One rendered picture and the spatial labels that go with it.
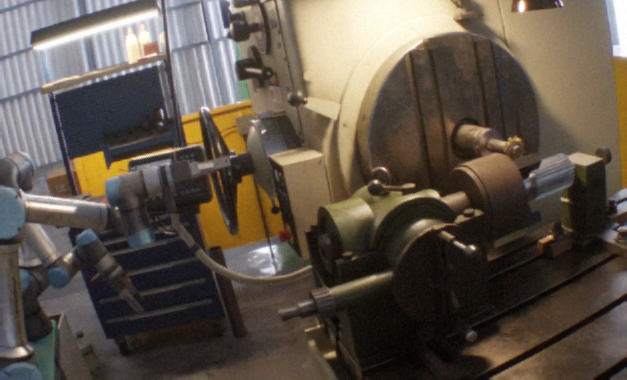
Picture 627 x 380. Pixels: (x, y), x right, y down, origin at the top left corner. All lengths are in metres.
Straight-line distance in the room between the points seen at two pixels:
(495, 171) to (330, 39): 0.53
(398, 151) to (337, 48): 0.30
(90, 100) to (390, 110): 2.46
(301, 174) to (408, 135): 0.28
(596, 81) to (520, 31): 0.40
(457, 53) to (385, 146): 0.31
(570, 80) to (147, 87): 2.51
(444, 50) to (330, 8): 0.31
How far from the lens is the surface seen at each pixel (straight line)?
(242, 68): 1.78
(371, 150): 1.33
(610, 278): 1.29
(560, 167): 1.35
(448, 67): 1.40
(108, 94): 3.48
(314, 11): 1.39
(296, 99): 1.31
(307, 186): 1.30
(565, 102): 1.83
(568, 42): 1.85
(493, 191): 1.15
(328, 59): 1.39
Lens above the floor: 1.62
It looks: 12 degrees down
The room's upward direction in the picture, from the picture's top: 12 degrees counter-clockwise
